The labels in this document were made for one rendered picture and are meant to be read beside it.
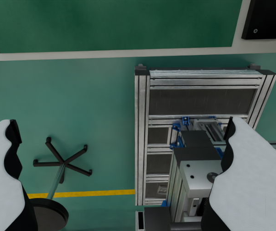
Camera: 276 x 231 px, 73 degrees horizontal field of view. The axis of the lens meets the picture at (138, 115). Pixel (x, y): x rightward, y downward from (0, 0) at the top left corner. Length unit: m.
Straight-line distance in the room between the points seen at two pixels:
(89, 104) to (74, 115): 0.17
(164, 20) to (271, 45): 0.30
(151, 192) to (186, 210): 1.25
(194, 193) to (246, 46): 0.40
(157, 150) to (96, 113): 0.55
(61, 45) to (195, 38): 0.35
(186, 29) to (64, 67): 1.01
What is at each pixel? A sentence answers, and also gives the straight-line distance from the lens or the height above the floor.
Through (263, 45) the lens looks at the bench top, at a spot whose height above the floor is 0.75.
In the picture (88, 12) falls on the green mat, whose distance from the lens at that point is 0.52.
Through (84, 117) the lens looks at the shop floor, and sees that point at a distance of 1.53.
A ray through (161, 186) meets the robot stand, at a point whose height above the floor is 0.22.
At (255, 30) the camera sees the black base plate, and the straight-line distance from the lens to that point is 0.58.
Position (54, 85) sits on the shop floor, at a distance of 1.46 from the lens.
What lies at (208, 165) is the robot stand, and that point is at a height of 0.92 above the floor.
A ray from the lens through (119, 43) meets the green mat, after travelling 0.52.
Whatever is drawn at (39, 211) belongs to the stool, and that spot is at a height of 0.56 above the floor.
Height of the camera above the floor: 1.26
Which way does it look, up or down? 58 degrees down
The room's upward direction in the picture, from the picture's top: 176 degrees clockwise
